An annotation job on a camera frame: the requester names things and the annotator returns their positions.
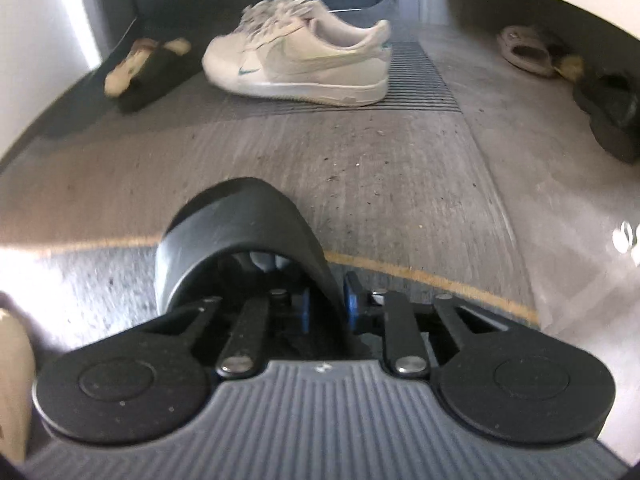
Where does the black slide sandal front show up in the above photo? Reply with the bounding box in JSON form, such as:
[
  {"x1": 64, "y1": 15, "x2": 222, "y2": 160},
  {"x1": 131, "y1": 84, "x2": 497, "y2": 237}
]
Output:
[{"x1": 153, "y1": 176, "x2": 352, "y2": 361}]

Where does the black slide sandal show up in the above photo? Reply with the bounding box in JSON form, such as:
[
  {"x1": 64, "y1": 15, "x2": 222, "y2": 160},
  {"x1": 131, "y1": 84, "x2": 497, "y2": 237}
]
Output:
[
  {"x1": 153, "y1": 176, "x2": 352, "y2": 361},
  {"x1": 116, "y1": 47, "x2": 201, "y2": 114}
]

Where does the white sneaker with teal logo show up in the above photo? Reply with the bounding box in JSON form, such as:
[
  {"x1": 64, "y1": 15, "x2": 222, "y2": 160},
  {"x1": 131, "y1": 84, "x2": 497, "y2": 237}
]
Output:
[{"x1": 202, "y1": 9, "x2": 392, "y2": 107}]

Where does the grey floor mat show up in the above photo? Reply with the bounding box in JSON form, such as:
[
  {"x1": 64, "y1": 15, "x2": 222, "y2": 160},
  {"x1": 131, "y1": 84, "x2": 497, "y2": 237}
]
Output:
[{"x1": 1, "y1": 27, "x2": 639, "y2": 345}]

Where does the dark doormat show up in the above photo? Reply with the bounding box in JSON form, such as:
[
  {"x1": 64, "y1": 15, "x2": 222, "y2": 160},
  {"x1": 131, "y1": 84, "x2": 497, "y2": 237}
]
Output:
[{"x1": 219, "y1": 0, "x2": 461, "y2": 116}]

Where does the cream shoe left foot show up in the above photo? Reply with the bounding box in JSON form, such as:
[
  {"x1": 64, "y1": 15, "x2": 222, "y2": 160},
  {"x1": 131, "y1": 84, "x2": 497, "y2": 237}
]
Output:
[{"x1": 0, "y1": 309, "x2": 36, "y2": 464}]

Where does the beige slipper by cabinet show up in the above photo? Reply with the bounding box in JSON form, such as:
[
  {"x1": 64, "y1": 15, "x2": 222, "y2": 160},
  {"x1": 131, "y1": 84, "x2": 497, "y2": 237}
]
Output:
[{"x1": 497, "y1": 25, "x2": 565, "y2": 78}]

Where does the black shoe by cabinet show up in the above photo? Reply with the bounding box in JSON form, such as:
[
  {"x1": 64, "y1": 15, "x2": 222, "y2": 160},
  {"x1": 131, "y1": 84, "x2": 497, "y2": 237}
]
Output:
[{"x1": 573, "y1": 70, "x2": 639, "y2": 165}]

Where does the white sneaker rear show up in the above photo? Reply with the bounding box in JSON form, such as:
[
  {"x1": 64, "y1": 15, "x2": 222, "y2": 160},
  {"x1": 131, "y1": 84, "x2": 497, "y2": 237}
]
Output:
[{"x1": 234, "y1": 0, "x2": 330, "y2": 34}]

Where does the cream clog with brown strap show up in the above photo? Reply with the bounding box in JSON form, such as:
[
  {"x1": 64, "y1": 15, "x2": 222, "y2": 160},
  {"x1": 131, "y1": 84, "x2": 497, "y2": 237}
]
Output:
[{"x1": 104, "y1": 38, "x2": 191, "y2": 99}]

